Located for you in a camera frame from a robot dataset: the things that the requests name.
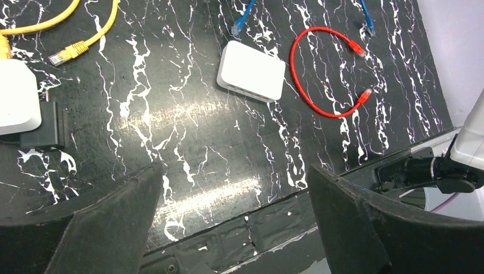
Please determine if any red ethernet cable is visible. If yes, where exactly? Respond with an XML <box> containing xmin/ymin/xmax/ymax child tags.
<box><xmin>289</xmin><ymin>26</ymin><xmax>374</xmax><ymax>119</ymax></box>

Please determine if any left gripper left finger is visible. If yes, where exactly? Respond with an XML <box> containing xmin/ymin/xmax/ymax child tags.
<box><xmin>1</xmin><ymin>163</ymin><xmax>163</xmax><ymax>273</ymax></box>

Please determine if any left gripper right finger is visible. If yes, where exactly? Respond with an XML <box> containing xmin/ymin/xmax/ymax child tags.
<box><xmin>306</xmin><ymin>166</ymin><xmax>483</xmax><ymax>273</ymax></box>

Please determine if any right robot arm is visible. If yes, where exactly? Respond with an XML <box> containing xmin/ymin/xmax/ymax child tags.
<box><xmin>374</xmin><ymin>94</ymin><xmax>483</xmax><ymax>197</ymax></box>

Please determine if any white network switch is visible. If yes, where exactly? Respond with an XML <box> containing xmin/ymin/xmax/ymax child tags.
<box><xmin>1</xmin><ymin>59</ymin><xmax>42</xmax><ymax>135</ymax></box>
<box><xmin>216</xmin><ymin>41</ymin><xmax>286</xmax><ymax>103</ymax></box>

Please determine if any short yellow ethernet cable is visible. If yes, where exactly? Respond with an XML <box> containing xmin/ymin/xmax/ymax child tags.
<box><xmin>0</xmin><ymin>0</ymin><xmax>82</xmax><ymax>59</ymax></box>

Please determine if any blue ethernet cable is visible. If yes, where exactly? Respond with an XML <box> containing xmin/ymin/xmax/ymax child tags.
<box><xmin>231</xmin><ymin>0</ymin><xmax>377</xmax><ymax>38</ymax></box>

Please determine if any long yellow ethernet cable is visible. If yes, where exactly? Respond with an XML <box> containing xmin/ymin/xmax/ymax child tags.
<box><xmin>48</xmin><ymin>0</ymin><xmax>120</xmax><ymax>67</ymax></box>

